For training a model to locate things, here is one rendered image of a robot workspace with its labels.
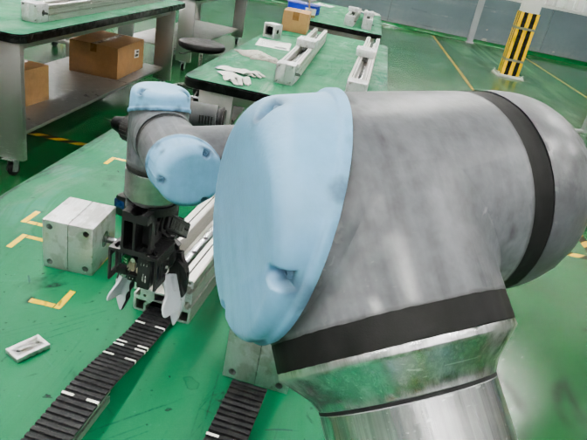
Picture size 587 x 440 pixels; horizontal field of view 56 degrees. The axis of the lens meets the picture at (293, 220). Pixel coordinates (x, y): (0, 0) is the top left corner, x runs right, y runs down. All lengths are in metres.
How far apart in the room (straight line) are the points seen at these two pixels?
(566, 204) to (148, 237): 0.57
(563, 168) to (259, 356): 0.60
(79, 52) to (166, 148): 4.11
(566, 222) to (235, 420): 0.55
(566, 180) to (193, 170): 0.40
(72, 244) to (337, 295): 0.84
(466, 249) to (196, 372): 0.66
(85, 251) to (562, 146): 0.86
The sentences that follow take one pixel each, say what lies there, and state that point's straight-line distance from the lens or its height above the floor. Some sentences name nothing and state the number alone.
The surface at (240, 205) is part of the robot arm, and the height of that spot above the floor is 1.25.
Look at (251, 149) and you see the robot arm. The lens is 0.25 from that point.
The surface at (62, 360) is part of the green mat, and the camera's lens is 0.88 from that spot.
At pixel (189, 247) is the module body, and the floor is 0.82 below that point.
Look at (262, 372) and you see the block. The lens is 0.84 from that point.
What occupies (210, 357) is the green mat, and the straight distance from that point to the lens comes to 0.89.
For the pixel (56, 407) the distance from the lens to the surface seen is 0.77.
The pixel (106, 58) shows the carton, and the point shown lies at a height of 0.36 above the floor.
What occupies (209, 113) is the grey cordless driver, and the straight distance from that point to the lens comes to 1.34.
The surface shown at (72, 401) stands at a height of 0.82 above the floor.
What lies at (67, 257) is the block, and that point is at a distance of 1.06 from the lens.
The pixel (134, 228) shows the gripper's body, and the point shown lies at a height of 1.00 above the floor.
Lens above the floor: 1.36
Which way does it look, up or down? 26 degrees down
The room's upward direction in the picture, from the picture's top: 11 degrees clockwise
